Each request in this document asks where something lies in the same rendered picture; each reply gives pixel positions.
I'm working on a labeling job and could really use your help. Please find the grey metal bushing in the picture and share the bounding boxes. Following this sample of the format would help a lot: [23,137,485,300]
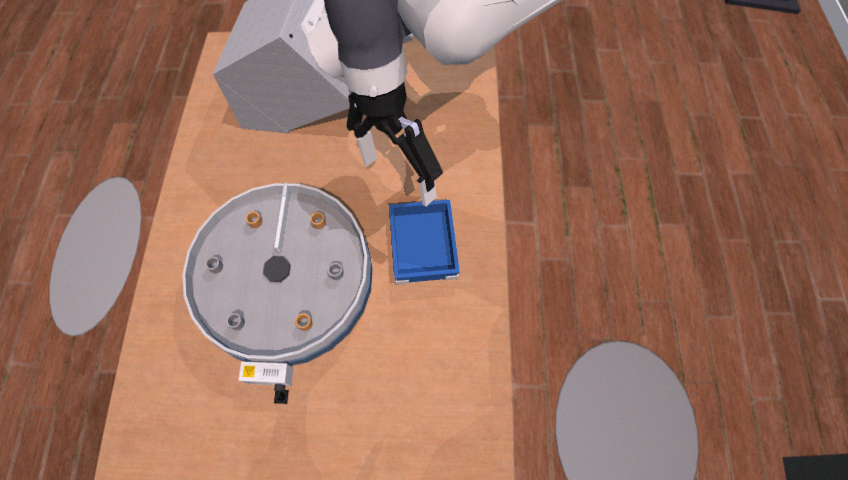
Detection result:
[328,263,344,280]
[205,257,223,274]
[227,313,245,330]

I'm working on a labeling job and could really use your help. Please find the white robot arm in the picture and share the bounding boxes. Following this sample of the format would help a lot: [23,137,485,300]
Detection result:
[301,0,562,97]

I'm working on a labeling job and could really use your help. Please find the blue crate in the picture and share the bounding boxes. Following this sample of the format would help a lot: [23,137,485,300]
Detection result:
[389,200,460,285]

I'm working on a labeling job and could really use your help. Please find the bronze bushing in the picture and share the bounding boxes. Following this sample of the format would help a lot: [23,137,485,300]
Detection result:
[310,212,326,229]
[295,314,313,331]
[246,212,262,228]

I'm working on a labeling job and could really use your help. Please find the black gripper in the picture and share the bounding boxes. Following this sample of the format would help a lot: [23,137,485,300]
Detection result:
[346,82,443,206]

